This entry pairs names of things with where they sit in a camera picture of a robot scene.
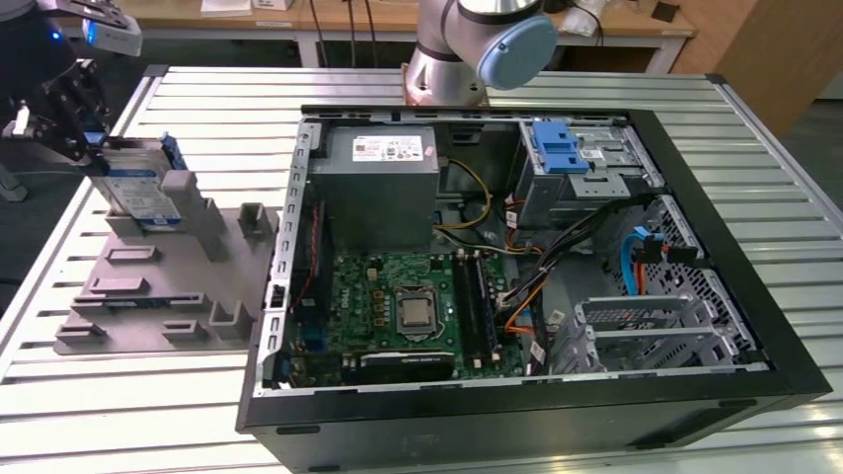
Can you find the blue drive latch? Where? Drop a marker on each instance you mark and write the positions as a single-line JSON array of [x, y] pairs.
[[556, 148]]

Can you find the CPU socket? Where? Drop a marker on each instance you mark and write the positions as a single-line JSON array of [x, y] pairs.
[[403, 291]]

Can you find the metal drive cage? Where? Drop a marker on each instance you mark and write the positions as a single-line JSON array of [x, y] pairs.
[[592, 187]]

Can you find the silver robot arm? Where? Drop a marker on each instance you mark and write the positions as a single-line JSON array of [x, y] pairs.
[[441, 59]]

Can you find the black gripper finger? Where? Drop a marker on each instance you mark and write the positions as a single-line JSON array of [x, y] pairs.
[[81, 99], [52, 143]]

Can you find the silver CPU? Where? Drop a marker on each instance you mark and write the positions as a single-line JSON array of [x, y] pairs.
[[415, 312]]

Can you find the wooden cabinet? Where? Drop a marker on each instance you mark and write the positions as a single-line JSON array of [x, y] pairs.
[[776, 59]]

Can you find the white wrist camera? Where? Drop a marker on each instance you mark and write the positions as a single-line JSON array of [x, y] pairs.
[[119, 39]]

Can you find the grey power supply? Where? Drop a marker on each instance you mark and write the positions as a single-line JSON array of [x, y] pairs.
[[375, 207]]

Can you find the white stand foot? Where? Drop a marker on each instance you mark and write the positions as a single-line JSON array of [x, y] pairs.
[[13, 187]]

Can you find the black RAM slot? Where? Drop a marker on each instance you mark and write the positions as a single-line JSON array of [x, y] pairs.
[[465, 306]]

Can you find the black PC case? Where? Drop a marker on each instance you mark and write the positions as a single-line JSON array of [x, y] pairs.
[[460, 424]]

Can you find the black graphics card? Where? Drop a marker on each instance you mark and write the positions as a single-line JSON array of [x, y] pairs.
[[408, 363]]

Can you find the grey parts rack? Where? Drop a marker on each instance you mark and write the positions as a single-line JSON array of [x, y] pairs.
[[171, 276]]

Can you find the wooden desk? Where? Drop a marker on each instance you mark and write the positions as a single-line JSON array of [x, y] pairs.
[[632, 20]]

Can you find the green motherboard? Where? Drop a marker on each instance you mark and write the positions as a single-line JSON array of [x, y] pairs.
[[355, 296]]

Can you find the hard disk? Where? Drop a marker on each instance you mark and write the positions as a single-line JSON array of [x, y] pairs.
[[135, 192]]

